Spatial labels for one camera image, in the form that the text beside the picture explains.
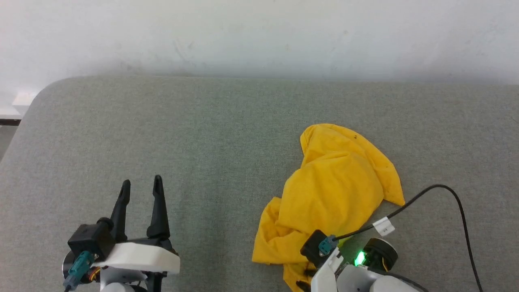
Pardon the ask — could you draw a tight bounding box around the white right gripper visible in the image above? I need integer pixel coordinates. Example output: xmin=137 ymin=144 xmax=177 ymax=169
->
xmin=295 ymin=247 xmax=345 ymax=292

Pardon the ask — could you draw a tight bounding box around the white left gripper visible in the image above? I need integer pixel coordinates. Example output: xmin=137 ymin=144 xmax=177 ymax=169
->
xmin=92 ymin=175 xmax=180 ymax=289

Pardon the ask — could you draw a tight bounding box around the yellow printed garment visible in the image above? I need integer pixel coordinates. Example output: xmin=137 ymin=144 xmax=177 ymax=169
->
xmin=252 ymin=123 xmax=405 ymax=292

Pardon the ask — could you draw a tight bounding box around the grey fabric sofa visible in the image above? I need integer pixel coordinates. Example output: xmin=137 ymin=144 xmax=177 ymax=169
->
xmin=0 ymin=75 xmax=519 ymax=292

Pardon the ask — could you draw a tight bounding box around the teal right camera connector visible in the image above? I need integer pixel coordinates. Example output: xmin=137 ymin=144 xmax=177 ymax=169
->
xmin=319 ymin=235 xmax=339 ymax=255

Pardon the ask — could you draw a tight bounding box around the teal camera connector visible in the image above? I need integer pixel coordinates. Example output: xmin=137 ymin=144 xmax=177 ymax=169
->
xmin=63 ymin=251 xmax=94 ymax=291
xmin=319 ymin=235 xmax=339 ymax=255

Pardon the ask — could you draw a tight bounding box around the teal left camera connector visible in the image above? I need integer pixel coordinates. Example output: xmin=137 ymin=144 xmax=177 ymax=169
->
xmin=63 ymin=251 xmax=94 ymax=291

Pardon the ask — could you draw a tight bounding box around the white right cable label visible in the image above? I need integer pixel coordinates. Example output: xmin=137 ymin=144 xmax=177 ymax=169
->
xmin=372 ymin=217 xmax=395 ymax=237

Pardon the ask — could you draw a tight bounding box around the black right camera cable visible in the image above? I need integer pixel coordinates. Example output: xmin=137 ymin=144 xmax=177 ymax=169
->
xmin=336 ymin=184 xmax=484 ymax=292

